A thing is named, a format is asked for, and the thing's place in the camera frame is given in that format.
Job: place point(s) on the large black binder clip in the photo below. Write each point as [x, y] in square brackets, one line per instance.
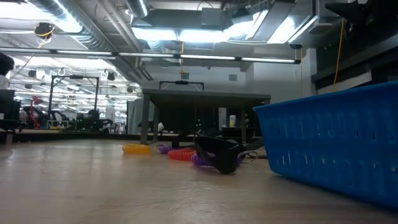
[222, 155]

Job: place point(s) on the red desk lamp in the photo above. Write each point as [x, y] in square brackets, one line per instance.
[35, 112]

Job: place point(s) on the black ceiling camera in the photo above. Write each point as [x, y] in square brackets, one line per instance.
[44, 30]

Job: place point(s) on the black monitor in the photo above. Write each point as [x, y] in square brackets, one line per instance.
[9, 109]

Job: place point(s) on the black aluminium table frame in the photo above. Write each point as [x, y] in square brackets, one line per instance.
[77, 137]

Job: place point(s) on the black ceiling spotlight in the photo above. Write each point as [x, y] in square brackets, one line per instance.
[111, 76]
[130, 89]

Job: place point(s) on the grey metal riser shelf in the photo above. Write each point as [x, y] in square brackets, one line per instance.
[205, 96]

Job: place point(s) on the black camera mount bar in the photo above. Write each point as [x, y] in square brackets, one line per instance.
[182, 82]

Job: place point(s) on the blue plastic basket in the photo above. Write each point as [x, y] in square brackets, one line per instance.
[326, 140]

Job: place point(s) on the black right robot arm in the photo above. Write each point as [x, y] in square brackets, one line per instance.
[348, 9]

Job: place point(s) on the white yellow bottle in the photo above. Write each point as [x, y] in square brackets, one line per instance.
[232, 120]

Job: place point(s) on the person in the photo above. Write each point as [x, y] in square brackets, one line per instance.
[93, 114]
[4, 63]

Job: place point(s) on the long LED light bar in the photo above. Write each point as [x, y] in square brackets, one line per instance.
[205, 57]

